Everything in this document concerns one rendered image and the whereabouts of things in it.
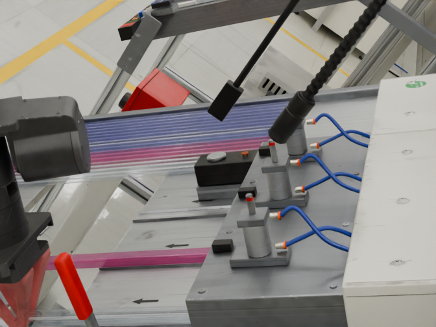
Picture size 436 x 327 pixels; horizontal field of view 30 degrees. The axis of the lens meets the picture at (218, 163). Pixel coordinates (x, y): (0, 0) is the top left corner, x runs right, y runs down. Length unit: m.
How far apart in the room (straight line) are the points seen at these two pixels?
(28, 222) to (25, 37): 2.54
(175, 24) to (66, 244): 0.62
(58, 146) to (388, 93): 0.45
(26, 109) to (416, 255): 0.35
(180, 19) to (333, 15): 3.35
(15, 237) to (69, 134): 0.11
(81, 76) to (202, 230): 2.38
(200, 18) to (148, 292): 1.33
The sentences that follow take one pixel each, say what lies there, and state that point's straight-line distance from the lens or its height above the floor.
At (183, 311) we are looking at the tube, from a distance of 0.76.
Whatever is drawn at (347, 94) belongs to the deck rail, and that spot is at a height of 1.13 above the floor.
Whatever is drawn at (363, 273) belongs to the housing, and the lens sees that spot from 0.63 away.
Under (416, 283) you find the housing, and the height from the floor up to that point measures 1.27.
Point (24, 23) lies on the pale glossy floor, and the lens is 3.42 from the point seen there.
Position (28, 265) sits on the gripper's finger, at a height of 1.03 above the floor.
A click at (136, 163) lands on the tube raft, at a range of 1.13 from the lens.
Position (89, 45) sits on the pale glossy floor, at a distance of 3.51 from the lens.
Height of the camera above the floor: 1.53
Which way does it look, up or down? 28 degrees down
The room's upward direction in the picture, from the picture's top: 36 degrees clockwise
